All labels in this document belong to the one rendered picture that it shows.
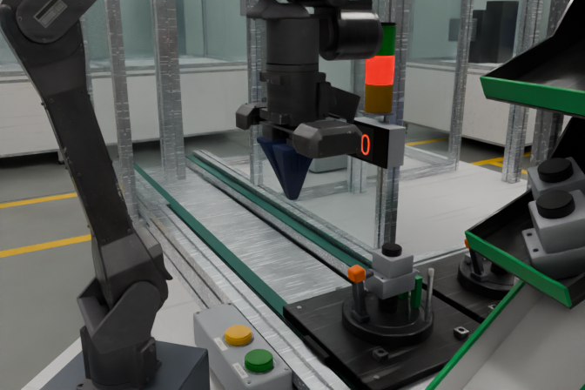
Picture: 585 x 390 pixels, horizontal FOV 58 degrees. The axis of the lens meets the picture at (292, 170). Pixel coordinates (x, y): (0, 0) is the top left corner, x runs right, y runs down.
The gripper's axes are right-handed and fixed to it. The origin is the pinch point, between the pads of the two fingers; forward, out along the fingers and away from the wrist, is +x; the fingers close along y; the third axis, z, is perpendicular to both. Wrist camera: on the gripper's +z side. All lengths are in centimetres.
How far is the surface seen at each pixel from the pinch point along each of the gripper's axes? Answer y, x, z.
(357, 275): 4.0, 18.5, 13.0
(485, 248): -18.0, 5.3, 11.9
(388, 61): 21.6, -9.7, 31.4
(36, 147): 510, 105, 2
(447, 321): 0.1, 28.4, 27.8
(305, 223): 50, 30, 32
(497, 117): 313, 83, 424
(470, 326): -2.5, 28.4, 30.0
